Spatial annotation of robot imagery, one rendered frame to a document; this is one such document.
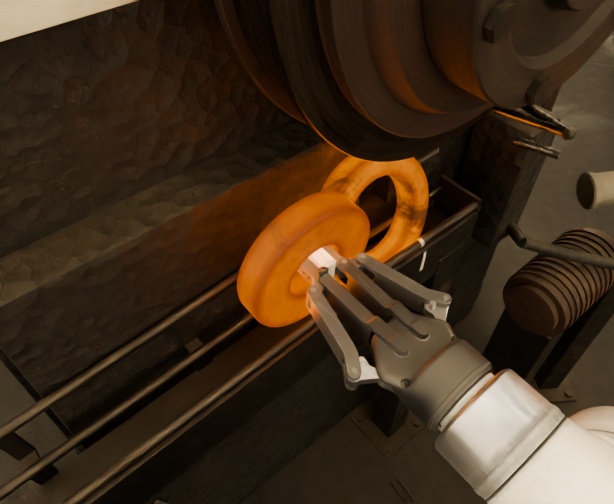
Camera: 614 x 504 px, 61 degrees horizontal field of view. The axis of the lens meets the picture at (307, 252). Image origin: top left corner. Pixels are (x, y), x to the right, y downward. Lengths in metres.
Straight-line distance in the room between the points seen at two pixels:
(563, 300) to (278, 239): 0.62
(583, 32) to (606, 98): 2.11
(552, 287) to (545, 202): 1.03
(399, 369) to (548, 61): 0.28
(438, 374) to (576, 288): 0.61
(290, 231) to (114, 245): 0.17
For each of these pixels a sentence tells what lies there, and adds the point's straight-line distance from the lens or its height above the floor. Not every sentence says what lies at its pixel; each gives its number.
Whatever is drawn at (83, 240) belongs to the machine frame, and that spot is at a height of 0.87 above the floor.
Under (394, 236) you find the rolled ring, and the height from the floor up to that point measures 0.71.
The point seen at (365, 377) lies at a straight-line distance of 0.45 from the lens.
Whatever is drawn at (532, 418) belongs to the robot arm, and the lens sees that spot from 0.43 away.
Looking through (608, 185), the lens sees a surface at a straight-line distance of 0.95.
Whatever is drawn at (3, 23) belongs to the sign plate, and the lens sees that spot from 0.44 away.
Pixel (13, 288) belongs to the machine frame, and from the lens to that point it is 0.52.
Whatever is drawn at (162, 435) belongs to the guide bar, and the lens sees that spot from 0.61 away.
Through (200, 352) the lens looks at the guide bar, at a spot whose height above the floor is 0.69.
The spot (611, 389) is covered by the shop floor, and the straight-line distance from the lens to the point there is 1.59.
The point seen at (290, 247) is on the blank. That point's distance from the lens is 0.47.
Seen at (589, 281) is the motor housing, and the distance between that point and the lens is 1.03.
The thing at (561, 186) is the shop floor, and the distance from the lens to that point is 2.08.
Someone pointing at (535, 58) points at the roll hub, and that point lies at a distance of 0.49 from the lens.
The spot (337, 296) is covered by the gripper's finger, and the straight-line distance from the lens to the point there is 0.48.
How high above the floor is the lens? 1.23
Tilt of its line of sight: 48 degrees down
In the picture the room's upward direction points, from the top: straight up
